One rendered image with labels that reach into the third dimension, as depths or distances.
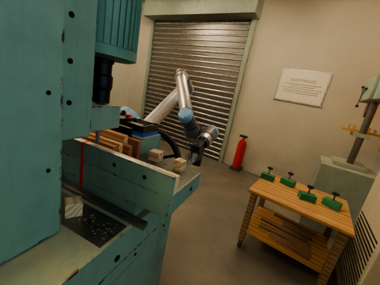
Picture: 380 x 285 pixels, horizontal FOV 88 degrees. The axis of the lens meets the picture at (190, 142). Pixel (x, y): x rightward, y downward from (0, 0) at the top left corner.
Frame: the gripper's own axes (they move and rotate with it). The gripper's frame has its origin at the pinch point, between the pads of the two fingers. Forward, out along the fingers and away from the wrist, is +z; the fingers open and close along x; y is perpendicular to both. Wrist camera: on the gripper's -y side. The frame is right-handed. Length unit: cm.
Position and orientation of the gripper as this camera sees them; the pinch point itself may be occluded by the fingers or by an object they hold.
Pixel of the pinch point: (186, 163)
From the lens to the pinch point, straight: 106.7
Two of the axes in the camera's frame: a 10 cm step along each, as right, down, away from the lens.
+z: -4.7, 4.8, -7.4
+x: 8.8, 2.8, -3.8
